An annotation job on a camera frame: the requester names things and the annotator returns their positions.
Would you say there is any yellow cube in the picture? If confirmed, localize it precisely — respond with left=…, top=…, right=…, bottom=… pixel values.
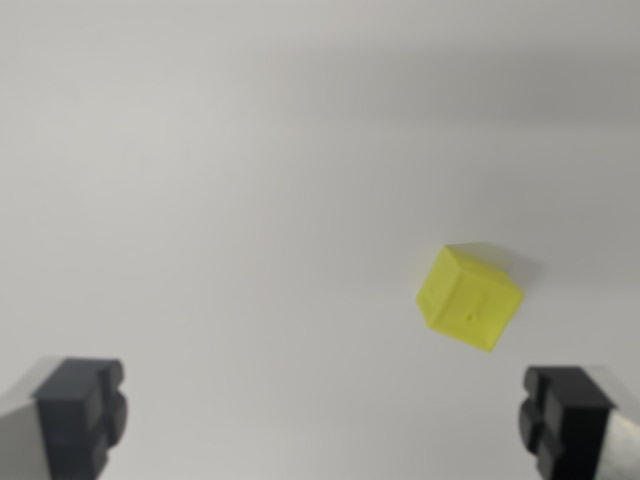
left=414, top=242, right=525, bottom=354

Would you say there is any black silver gripper right finger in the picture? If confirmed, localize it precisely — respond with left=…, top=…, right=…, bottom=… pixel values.
left=517, top=364, right=640, bottom=480

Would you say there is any black silver gripper left finger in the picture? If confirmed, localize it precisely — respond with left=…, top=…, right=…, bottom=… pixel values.
left=0, top=355, right=128, bottom=480

